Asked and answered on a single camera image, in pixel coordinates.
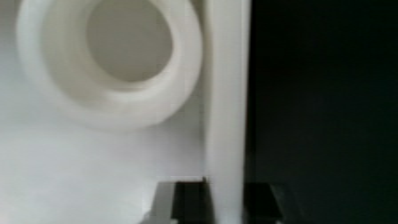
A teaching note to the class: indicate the white square tabletop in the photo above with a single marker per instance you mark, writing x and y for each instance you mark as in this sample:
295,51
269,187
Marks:
123,94

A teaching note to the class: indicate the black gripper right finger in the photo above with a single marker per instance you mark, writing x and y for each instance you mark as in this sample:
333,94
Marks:
260,203

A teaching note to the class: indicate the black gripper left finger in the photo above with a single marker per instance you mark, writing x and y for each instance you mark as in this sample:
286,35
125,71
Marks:
182,204

